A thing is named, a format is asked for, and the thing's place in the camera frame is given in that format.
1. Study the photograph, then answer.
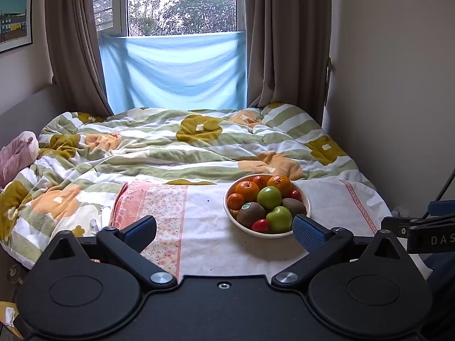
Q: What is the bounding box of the person's blue trouser leg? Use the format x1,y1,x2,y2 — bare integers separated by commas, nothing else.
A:
417,253,455,341

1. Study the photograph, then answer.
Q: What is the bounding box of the green apple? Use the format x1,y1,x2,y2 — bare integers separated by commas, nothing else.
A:
256,186,283,210
266,206,293,234

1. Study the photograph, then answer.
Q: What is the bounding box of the cardboard box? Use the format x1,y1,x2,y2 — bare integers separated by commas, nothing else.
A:
0,300,25,340

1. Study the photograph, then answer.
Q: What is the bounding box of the pink plush toy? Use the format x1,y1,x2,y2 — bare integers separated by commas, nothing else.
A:
0,130,40,190

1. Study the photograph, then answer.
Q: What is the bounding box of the striped floral blanket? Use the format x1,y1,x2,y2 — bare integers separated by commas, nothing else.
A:
0,103,378,275

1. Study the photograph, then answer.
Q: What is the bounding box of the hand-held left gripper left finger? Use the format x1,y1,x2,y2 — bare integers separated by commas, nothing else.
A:
47,215,178,289

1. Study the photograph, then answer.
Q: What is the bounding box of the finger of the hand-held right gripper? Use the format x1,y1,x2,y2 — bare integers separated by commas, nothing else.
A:
427,199,455,217
380,214,455,255

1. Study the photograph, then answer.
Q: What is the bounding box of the small orange mandarin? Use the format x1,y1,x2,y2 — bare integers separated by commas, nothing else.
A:
227,192,246,211

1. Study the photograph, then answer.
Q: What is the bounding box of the grey bed headboard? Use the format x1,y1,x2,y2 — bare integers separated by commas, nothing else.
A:
0,84,60,139

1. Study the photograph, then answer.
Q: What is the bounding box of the framed wall poster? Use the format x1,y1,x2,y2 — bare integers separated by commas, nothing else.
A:
0,0,35,55

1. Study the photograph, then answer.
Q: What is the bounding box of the brown kiwi with green sticker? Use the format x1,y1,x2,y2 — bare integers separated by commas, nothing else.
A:
236,202,267,230

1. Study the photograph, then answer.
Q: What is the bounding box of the window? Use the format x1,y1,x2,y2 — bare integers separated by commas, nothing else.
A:
90,0,247,38

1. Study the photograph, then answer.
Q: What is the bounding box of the light blue cloth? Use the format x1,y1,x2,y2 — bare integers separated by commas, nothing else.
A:
99,31,248,115

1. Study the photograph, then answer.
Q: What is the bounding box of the white cloth with pink border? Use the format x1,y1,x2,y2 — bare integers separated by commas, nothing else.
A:
107,177,396,282

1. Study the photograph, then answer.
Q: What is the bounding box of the brown curtain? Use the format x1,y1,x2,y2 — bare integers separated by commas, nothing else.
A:
44,0,115,117
236,0,334,110

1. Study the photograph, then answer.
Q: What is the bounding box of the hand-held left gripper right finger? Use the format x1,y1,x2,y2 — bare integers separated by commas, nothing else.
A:
272,213,405,287

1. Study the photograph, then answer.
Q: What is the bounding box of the cream bowl with yellow print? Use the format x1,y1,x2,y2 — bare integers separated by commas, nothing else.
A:
223,174,313,239

